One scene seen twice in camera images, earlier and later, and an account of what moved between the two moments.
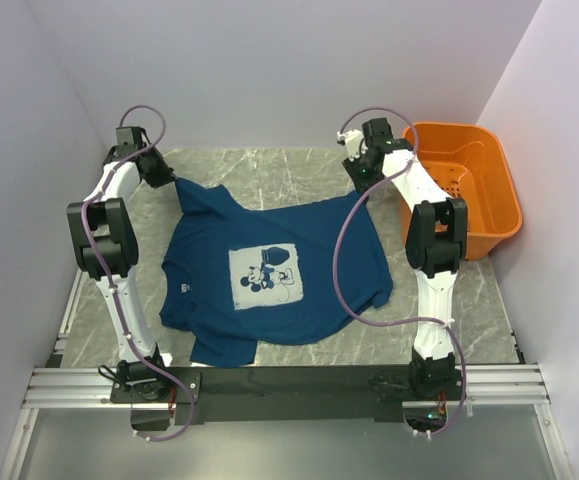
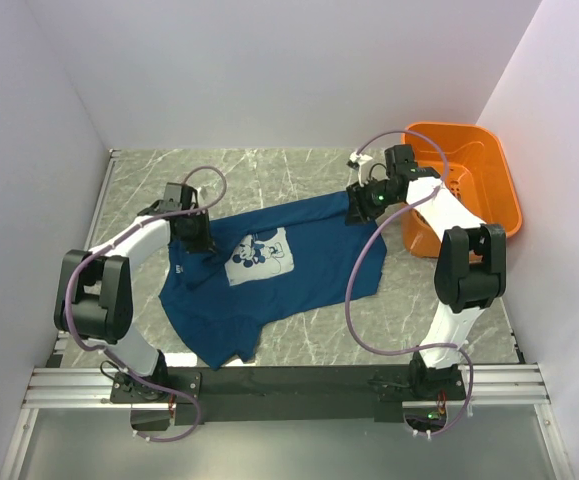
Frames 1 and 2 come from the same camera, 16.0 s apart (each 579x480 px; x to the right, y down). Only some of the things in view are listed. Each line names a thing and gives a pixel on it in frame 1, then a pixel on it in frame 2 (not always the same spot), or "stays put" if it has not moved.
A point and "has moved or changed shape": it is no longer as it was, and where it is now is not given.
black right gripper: (351, 168) -> (359, 209)
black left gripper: (166, 175) -> (206, 243)
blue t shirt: (240, 277) has moved or changed shape
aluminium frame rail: (90, 389) stays put
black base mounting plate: (286, 394) stays put
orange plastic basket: (469, 161) stays put
